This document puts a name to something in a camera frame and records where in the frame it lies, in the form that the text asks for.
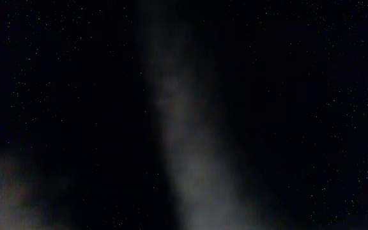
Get navy blue shorts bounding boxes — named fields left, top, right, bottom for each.
left=0, top=1, right=368, bottom=229

